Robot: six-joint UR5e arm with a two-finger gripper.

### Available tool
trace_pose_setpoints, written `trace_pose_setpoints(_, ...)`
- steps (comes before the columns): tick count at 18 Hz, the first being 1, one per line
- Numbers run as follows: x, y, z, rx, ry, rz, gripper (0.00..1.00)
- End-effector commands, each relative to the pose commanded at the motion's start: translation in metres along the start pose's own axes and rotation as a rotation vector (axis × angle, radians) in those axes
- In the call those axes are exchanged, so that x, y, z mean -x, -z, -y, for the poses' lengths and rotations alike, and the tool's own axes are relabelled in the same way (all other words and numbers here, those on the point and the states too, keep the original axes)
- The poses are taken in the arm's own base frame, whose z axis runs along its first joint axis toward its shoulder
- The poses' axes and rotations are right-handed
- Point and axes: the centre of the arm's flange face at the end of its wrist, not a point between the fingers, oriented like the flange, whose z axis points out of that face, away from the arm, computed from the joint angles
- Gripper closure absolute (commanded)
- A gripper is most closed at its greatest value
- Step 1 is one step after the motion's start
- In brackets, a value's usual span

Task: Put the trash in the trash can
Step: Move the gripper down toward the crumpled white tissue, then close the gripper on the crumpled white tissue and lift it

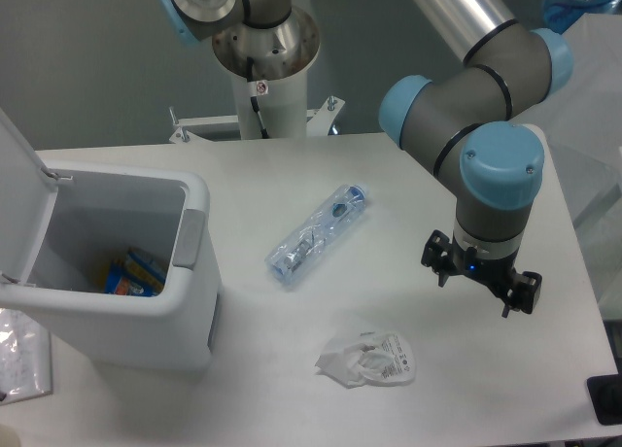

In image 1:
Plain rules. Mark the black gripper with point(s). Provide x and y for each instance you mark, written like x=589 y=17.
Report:
x=519 y=292

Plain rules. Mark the white paper wrapper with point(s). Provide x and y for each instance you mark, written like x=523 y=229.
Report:
x=377 y=358

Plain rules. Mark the crushed clear plastic bottle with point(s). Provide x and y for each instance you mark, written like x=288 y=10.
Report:
x=297 y=252

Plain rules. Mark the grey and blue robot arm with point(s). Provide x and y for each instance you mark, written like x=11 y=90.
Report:
x=460 y=131

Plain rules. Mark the white trash can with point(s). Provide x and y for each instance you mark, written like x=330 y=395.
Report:
x=96 y=219

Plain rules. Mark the white trash can lid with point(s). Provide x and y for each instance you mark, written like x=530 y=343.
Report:
x=29 y=191

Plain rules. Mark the black device at edge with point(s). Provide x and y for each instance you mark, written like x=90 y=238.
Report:
x=605 y=394

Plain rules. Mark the translucent plastic box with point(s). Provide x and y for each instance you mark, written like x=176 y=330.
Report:
x=585 y=135

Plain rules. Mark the colourful snack wrapper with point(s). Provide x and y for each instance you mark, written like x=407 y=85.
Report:
x=137 y=274

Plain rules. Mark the clear plastic sheet stack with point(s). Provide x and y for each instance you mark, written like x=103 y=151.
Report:
x=26 y=358

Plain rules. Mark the white pedestal base bracket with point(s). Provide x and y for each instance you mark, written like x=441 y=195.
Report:
x=319 y=123

